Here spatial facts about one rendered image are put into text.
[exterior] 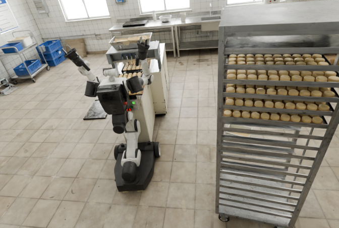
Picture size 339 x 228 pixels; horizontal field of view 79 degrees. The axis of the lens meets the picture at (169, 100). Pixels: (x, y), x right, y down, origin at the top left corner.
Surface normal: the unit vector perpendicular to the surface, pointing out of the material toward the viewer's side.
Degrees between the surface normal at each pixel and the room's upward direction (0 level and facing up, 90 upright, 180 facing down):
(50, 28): 90
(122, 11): 90
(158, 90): 90
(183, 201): 0
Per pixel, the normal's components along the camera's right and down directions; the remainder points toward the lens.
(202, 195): -0.11, -0.83
